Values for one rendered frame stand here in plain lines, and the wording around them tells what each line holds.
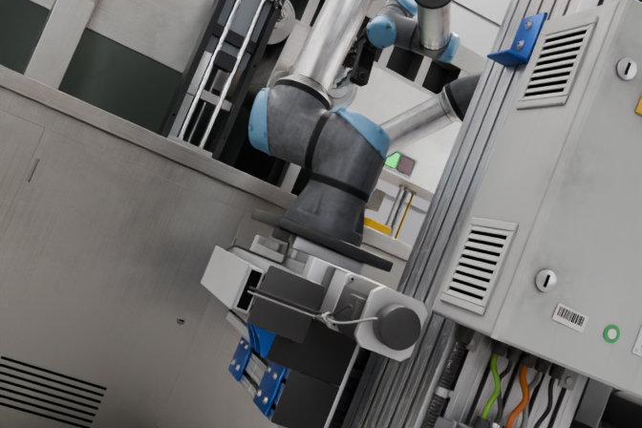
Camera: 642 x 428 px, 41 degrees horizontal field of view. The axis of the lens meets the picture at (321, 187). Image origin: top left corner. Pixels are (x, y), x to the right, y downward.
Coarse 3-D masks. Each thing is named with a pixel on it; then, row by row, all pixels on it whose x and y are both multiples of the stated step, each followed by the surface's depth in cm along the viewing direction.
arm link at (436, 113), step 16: (464, 80) 194; (448, 96) 194; (464, 96) 192; (416, 112) 198; (432, 112) 196; (448, 112) 195; (464, 112) 193; (384, 128) 201; (400, 128) 199; (416, 128) 198; (432, 128) 198; (400, 144) 201
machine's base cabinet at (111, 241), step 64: (0, 128) 184; (64, 128) 190; (0, 192) 185; (64, 192) 191; (128, 192) 196; (192, 192) 202; (0, 256) 186; (64, 256) 192; (128, 256) 198; (192, 256) 204; (384, 256) 225; (0, 320) 187; (64, 320) 193; (128, 320) 199; (192, 320) 205; (0, 384) 188; (64, 384) 194; (128, 384) 200; (192, 384) 206
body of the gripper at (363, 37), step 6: (366, 30) 226; (360, 36) 232; (366, 36) 226; (354, 42) 232; (360, 42) 231; (354, 48) 230; (378, 48) 227; (348, 54) 231; (354, 54) 229; (348, 60) 231; (348, 66) 233
